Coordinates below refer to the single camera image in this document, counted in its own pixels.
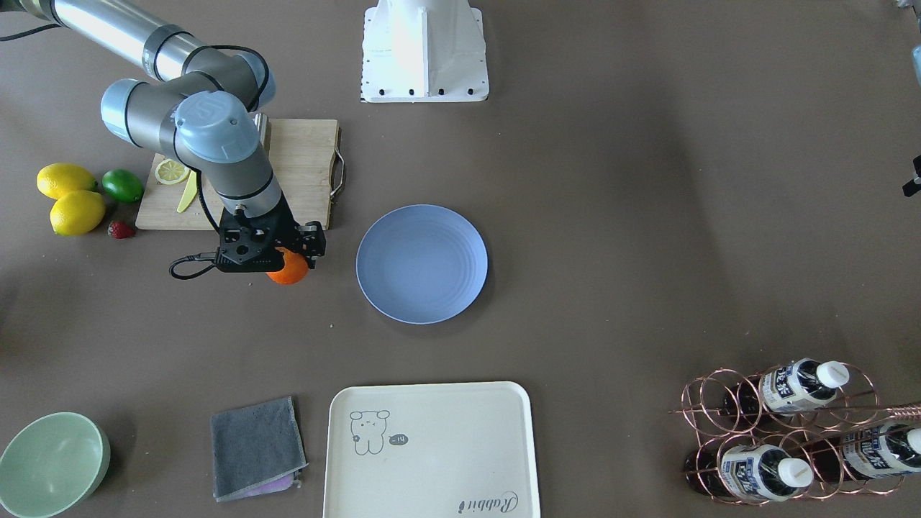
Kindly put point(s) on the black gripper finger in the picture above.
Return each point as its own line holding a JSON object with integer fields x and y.
{"x": 913, "y": 186}

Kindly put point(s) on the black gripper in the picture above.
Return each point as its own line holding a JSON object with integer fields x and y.
{"x": 311, "y": 240}

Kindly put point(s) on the orange fruit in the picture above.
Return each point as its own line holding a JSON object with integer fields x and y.
{"x": 295, "y": 268}

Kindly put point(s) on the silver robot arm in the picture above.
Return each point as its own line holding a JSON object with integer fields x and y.
{"x": 196, "y": 109}

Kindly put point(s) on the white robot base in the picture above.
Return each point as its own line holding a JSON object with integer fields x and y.
{"x": 423, "y": 52}

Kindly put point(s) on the blue round plate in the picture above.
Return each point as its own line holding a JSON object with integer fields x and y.
{"x": 421, "y": 264}

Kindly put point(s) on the wooden cutting board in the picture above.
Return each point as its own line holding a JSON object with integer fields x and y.
{"x": 303, "y": 156}

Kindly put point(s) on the yellow plastic knife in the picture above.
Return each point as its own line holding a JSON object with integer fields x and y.
{"x": 190, "y": 192}

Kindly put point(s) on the lower lemon half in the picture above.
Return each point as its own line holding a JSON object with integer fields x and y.
{"x": 171, "y": 172}

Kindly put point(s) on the red strawberry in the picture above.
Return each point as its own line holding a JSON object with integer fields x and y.
{"x": 120, "y": 230}

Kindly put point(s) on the green lime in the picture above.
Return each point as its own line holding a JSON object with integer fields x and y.
{"x": 122, "y": 185}

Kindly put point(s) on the grey folded cloth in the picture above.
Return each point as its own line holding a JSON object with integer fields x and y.
{"x": 257, "y": 450}

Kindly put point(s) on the back tea bottle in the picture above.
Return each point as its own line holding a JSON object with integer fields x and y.
{"x": 883, "y": 451}
{"x": 795, "y": 388}

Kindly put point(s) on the tea bottle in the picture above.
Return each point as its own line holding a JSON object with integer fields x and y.
{"x": 883, "y": 451}
{"x": 795, "y": 388}
{"x": 748, "y": 474}

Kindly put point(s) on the upper whole lemon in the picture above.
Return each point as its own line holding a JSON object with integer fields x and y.
{"x": 78, "y": 212}

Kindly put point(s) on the whole lemon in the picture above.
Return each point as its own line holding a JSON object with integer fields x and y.
{"x": 78, "y": 212}
{"x": 60, "y": 178}

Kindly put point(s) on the cream rabbit tray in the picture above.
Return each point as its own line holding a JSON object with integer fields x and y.
{"x": 432, "y": 450}

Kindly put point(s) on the lower whole lemon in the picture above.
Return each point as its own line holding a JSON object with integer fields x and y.
{"x": 60, "y": 178}

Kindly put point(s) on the front tea bottle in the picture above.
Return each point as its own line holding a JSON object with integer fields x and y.
{"x": 748, "y": 474}

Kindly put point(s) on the green bowl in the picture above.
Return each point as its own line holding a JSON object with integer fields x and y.
{"x": 53, "y": 464}

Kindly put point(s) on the copper wire bottle rack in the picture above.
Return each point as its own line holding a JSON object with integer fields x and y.
{"x": 806, "y": 429}

